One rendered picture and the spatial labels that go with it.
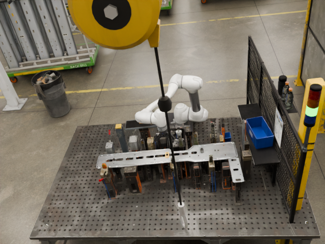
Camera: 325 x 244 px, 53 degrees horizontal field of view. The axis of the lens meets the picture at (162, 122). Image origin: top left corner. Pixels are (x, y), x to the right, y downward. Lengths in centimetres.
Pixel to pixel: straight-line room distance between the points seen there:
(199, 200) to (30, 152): 312
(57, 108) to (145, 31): 535
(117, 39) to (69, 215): 295
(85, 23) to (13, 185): 461
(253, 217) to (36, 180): 307
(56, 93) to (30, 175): 145
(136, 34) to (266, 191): 286
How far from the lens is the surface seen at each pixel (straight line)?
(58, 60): 727
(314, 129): 253
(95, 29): 56
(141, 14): 53
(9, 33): 749
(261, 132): 336
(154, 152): 327
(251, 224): 306
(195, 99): 347
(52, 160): 517
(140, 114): 294
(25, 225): 453
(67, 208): 348
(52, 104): 582
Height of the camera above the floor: 325
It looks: 38 degrees down
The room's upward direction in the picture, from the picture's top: 10 degrees counter-clockwise
